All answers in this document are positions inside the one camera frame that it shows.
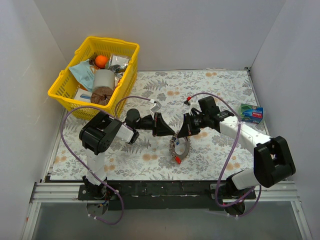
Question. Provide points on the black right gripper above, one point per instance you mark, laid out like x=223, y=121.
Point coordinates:
x=189, y=124

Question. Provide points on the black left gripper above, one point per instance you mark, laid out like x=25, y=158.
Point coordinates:
x=156, y=124

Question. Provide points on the red key tag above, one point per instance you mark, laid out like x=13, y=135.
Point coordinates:
x=178, y=160

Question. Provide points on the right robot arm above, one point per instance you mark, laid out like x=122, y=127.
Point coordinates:
x=272, y=159

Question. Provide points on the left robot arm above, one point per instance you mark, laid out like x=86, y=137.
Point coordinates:
x=99, y=133

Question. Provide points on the blue red small box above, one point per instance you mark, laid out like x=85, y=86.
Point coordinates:
x=251, y=113

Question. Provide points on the brown round object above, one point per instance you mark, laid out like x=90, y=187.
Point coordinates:
x=101, y=95

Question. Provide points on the grey tape roll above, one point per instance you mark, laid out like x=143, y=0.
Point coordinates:
x=103, y=78

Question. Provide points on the silver foil packet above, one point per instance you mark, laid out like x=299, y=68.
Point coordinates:
x=117, y=63

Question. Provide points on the white box in basket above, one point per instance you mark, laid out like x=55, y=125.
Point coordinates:
x=83, y=96

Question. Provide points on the orange ball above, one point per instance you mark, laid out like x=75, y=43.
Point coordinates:
x=101, y=61

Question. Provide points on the light blue pouch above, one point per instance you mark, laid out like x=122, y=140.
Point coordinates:
x=84, y=73

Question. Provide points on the yellow plastic basket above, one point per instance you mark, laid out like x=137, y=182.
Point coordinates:
x=82, y=87

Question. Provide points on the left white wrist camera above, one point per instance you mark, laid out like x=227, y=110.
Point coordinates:
x=156, y=106

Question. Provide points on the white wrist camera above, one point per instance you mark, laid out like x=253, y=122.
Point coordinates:
x=156, y=106
x=192, y=107

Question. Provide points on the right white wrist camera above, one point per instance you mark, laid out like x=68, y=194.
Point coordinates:
x=192, y=107

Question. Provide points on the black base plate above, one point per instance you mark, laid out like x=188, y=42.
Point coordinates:
x=157, y=194

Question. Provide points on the aluminium frame rail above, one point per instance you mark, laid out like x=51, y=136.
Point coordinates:
x=162, y=210

